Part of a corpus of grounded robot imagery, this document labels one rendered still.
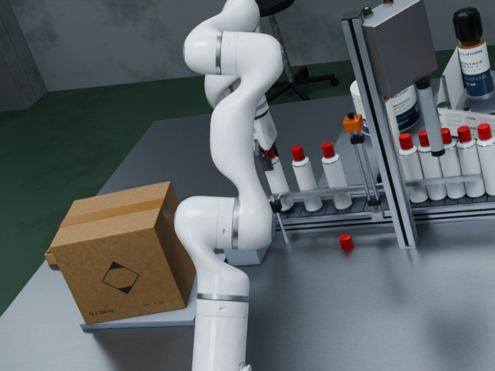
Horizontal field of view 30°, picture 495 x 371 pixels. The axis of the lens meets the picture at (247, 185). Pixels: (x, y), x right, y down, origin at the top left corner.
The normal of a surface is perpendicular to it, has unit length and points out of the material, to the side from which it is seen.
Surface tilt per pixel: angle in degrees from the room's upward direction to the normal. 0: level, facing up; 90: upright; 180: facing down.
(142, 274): 90
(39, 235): 0
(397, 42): 90
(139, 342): 0
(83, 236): 0
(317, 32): 90
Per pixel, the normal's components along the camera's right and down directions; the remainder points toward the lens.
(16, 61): 0.88, -0.04
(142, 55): -0.40, 0.54
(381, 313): -0.29, -0.84
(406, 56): 0.58, 0.23
